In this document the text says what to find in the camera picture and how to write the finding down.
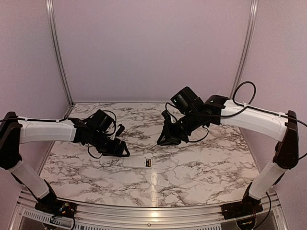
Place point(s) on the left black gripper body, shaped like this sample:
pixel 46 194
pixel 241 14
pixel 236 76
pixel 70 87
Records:
pixel 109 149

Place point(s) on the right aluminium frame post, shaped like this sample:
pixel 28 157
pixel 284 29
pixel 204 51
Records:
pixel 246 45

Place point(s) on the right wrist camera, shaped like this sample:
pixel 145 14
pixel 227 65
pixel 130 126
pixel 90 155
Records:
pixel 166 116

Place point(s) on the white battery cover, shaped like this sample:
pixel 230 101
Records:
pixel 163 183

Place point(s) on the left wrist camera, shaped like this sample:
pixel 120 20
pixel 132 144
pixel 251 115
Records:
pixel 119 131

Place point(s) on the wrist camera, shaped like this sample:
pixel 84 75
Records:
pixel 166 116
pixel 119 131

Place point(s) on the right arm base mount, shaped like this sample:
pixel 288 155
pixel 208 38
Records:
pixel 240 209

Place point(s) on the front aluminium rail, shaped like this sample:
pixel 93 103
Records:
pixel 105 217

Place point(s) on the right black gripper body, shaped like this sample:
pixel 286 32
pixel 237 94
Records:
pixel 180 131

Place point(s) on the aluminium frame post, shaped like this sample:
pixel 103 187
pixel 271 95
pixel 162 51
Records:
pixel 56 46
pixel 246 45

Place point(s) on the batteries in remote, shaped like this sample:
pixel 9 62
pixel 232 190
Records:
pixel 148 163

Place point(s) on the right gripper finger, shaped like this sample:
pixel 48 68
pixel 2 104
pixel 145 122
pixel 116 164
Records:
pixel 165 131
pixel 167 141

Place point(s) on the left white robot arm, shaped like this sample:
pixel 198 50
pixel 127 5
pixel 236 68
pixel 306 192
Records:
pixel 99 130

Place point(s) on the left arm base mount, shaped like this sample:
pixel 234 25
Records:
pixel 58 208

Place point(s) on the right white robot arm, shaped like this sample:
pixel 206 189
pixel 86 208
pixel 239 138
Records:
pixel 220 110

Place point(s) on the white remote control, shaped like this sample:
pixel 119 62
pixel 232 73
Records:
pixel 135 163

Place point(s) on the left aluminium frame post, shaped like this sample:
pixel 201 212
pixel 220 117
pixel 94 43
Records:
pixel 56 46

